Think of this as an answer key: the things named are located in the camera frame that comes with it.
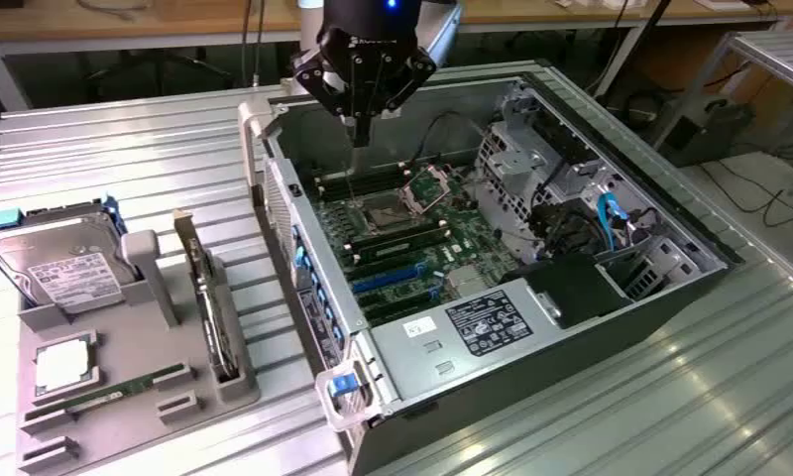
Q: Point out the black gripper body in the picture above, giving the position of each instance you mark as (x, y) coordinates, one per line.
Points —
(370, 25)

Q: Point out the graphics card with metal bracket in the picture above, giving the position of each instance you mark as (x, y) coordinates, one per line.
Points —
(205, 287)

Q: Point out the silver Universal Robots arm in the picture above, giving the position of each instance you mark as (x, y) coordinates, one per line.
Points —
(444, 35)

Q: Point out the black RAM slot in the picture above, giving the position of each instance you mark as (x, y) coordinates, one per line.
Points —
(364, 177)
(370, 188)

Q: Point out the metal socket cover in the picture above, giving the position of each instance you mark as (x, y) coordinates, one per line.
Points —
(430, 186)

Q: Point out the metal disk bay cage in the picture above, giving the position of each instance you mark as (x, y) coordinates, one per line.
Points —
(511, 163)

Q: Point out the black office chair base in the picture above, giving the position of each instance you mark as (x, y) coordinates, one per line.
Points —
(159, 69)

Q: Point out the CPU socket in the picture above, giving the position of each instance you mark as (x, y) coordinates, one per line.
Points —
(387, 215)

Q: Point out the green RAM stick in slot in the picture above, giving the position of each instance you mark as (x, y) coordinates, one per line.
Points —
(403, 248)

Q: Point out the green motherboard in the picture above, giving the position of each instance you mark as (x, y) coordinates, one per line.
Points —
(436, 250)

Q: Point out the blue expansion slot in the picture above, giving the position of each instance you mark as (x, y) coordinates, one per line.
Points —
(387, 278)

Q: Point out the silver chipset heatsink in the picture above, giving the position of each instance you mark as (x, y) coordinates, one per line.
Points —
(470, 280)

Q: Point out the black expansion slot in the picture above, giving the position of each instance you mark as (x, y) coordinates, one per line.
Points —
(396, 300)

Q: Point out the black fan shroud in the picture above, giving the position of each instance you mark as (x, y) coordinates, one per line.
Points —
(572, 292)

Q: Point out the silver hard disk drive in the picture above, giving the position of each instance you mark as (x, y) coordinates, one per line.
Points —
(59, 260)

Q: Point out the grey power supply unit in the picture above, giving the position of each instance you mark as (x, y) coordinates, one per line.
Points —
(430, 359)

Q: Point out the blue disk caddy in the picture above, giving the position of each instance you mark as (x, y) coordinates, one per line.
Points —
(0, 218)

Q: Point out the metal slat side table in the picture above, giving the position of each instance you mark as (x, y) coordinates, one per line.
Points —
(780, 54)

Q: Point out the grey plastic parts rack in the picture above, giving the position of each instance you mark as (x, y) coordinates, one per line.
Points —
(139, 347)

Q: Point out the open black PC case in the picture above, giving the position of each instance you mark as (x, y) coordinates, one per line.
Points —
(568, 357)

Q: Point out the blue case latch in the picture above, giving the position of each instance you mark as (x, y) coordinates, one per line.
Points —
(344, 387)

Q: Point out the green RAM stick with label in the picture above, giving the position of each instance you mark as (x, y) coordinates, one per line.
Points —
(125, 388)

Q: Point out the silver CPU chip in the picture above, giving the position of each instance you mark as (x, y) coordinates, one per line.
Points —
(64, 364)

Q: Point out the wooden desk with grey frame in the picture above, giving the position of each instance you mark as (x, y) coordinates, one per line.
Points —
(172, 22)

